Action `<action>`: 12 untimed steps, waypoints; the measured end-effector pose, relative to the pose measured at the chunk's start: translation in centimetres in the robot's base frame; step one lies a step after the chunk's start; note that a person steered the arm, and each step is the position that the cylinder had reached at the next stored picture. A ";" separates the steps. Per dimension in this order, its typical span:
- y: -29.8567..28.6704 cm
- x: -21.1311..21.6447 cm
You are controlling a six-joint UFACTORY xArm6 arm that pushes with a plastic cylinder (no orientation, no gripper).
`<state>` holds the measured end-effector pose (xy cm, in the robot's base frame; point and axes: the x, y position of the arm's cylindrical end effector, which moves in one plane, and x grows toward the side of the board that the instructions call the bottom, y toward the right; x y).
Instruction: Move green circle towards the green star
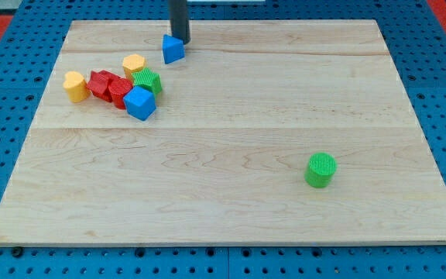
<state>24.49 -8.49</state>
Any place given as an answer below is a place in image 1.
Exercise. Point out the wooden board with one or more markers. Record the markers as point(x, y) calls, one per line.
point(221, 161)

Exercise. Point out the red star block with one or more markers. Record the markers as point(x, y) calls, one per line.
point(99, 84)

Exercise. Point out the blue cube block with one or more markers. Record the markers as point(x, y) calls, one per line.
point(140, 103)

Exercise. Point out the yellow hexagon block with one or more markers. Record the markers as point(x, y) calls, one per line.
point(133, 63)

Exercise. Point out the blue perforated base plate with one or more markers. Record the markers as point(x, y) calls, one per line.
point(29, 49)

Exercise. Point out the green star block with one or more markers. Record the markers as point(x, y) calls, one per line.
point(149, 80)

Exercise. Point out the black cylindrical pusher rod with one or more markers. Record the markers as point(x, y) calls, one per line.
point(179, 20)

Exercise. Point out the red cylinder block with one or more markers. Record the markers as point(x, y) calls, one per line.
point(118, 89)

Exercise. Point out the blue triangle block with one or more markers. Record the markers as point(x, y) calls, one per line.
point(173, 49)

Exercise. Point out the yellow heart block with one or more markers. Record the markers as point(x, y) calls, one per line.
point(75, 86)

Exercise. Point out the green cylinder block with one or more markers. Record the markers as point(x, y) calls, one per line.
point(320, 170)

